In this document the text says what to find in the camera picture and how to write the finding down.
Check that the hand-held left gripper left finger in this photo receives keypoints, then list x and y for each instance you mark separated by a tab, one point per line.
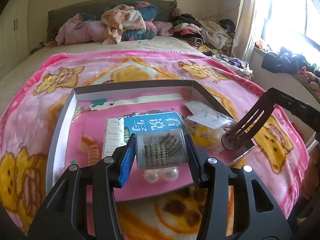
127	160

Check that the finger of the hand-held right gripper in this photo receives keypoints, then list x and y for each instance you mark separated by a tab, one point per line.
297	106

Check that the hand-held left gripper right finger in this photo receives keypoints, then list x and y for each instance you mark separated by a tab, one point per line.
193	162

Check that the pearl hair accessory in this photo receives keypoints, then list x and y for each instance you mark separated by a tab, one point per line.
172	173

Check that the clear box of hairpins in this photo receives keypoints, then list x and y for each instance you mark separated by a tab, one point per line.
162	150

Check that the transparent plastic packet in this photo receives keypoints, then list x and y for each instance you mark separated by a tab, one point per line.
212	117

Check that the dark shallow cardboard box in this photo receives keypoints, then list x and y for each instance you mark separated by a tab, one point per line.
62	120

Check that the white hair comb clip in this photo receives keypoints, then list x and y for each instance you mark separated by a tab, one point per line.
111	140

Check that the dark clothes on windowsill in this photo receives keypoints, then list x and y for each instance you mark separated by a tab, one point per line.
280	61

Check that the arched window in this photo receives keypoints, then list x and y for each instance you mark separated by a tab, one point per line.
290	12

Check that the cream curtain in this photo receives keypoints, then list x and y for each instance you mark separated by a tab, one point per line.
243	22

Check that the pink bear printed blanket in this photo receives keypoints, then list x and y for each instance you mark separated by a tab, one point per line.
37	110

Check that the pile of mixed clothes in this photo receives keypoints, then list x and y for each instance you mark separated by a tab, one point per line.
212	33

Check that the beige bed sheet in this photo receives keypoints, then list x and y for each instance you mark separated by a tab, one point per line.
140	43

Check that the pink quilt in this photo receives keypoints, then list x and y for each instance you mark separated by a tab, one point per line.
80	31

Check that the peach floral cloth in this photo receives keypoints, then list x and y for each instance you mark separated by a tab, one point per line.
120	17

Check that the dark floral quilt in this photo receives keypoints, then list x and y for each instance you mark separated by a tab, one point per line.
148	13

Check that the pile of clothes on bed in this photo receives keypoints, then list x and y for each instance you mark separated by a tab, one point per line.
65	12

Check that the cream wardrobe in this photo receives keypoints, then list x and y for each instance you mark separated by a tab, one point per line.
13	37

